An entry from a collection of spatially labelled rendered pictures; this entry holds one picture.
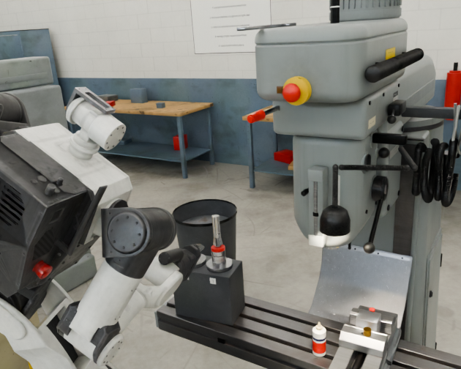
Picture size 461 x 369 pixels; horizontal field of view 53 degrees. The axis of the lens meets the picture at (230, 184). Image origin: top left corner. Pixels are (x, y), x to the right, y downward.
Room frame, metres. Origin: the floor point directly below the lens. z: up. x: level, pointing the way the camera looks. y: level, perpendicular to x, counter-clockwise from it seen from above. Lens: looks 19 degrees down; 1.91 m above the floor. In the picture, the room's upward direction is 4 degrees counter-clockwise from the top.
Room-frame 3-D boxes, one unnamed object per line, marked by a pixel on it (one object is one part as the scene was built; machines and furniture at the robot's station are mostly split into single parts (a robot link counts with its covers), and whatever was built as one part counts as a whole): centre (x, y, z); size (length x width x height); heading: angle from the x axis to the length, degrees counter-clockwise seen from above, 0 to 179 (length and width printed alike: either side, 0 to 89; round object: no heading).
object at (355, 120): (1.23, -0.31, 1.68); 0.34 x 0.24 x 0.10; 147
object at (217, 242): (1.40, 0.06, 1.26); 0.03 x 0.03 x 0.11
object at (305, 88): (1.01, -0.16, 1.76); 0.06 x 0.02 x 0.06; 57
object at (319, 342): (1.16, -0.24, 1.00); 0.04 x 0.04 x 0.11
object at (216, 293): (1.42, 0.10, 1.04); 0.22 x 0.12 x 0.20; 66
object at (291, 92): (0.99, -0.14, 1.76); 0.04 x 0.03 x 0.04; 57
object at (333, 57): (1.21, -0.29, 1.81); 0.47 x 0.26 x 0.16; 147
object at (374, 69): (1.15, -0.42, 1.79); 0.45 x 0.04 x 0.04; 147
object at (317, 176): (1.11, -0.22, 1.45); 0.04 x 0.04 x 0.21; 57
